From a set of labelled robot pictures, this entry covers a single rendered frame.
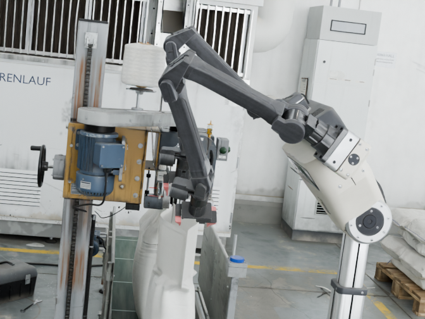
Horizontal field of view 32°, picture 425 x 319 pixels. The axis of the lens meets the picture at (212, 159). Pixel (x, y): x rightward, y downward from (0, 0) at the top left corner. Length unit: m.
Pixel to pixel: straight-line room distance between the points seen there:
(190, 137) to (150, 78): 0.62
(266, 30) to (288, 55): 1.11
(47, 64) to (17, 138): 0.61
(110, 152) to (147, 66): 0.36
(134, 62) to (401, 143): 5.14
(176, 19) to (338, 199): 3.50
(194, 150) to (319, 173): 0.40
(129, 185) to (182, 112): 0.93
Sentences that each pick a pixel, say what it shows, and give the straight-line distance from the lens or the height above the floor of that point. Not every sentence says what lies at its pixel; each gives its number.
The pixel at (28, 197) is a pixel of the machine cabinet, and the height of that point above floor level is 0.38.
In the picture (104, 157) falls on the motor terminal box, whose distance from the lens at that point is 2.77.
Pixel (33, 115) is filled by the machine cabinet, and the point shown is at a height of 1.02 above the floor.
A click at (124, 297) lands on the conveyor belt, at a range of 3.87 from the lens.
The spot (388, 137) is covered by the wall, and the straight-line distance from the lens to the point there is 7.58.
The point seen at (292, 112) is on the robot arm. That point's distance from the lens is 2.14.
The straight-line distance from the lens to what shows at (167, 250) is 2.75.
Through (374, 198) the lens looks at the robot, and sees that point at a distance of 2.46.
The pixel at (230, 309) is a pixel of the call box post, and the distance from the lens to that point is 3.14.
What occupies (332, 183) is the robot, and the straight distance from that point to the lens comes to 2.32.
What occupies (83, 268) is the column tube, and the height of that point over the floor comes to 0.71.
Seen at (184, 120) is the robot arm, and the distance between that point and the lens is 2.21.
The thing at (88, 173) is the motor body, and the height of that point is 1.17.
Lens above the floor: 1.72
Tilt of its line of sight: 9 degrees down
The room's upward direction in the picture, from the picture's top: 7 degrees clockwise
